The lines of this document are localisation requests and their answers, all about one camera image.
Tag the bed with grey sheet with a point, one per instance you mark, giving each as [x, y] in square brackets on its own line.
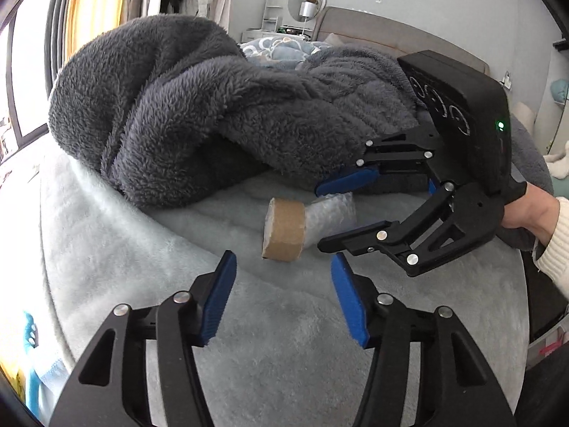
[133, 253]

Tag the yellow curtain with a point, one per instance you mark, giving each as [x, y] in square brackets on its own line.
[89, 4]

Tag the person's right hand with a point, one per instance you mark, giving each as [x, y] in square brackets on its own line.
[533, 209]

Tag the white shelf organizer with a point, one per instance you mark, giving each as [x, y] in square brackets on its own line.
[274, 13]

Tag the teal plush item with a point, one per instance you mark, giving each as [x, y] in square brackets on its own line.
[560, 92]

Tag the white plush toy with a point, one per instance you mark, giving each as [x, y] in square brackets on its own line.
[558, 160]

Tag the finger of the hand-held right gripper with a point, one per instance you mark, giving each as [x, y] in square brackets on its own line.
[466, 213]
[342, 182]

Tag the brown padded headboard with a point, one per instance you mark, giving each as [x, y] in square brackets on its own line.
[378, 35]

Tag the dark grey curtain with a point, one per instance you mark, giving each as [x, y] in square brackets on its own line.
[60, 18]

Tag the dark grey fleece blanket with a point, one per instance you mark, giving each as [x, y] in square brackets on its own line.
[178, 111]

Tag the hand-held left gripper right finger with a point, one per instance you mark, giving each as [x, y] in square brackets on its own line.
[349, 298]

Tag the glass sliding door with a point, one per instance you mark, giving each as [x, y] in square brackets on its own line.
[26, 75]

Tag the teal foam toy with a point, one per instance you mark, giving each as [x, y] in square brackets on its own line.
[30, 329]

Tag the blue patterned quilt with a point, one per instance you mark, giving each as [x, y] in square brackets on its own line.
[284, 51]

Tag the brown cardboard roll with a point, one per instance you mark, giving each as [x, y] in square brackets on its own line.
[284, 227]

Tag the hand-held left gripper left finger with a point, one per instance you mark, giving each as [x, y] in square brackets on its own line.
[218, 302]

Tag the white dressing table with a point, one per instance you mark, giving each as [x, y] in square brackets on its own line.
[262, 34]

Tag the clear bubble wrap piece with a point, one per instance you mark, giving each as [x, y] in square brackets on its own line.
[329, 220]

